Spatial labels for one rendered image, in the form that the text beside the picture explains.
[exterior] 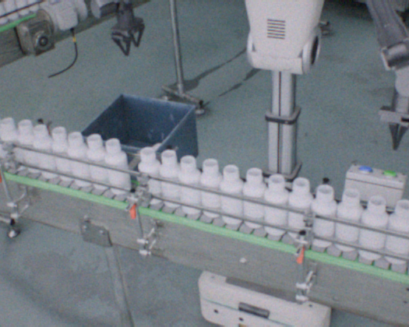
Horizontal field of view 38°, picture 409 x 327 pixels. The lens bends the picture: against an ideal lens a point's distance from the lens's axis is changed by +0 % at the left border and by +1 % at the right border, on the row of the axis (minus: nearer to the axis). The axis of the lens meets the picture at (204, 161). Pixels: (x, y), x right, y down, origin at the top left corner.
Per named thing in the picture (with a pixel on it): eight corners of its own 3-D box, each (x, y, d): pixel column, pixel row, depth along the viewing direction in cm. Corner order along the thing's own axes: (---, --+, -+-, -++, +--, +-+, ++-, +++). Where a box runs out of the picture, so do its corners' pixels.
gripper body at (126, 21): (111, 34, 187) (106, 12, 183) (128, 20, 194) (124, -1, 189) (127, 36, 184) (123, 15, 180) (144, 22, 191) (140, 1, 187)
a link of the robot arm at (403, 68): (415, 33, 139) (378, 47, 142) (415, 36, 128) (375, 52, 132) (432, 80, 140) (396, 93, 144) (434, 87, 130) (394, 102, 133)
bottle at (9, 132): (17, 159, 184) (3, 114, 174) (34, 161, 183) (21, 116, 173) (7, 170, 180) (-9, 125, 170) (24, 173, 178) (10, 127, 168)
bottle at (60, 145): (71, 167, 179) (59, 122, 169) (84, 174, 175) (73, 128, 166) (56, 177, 175) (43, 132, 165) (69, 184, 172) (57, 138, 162)
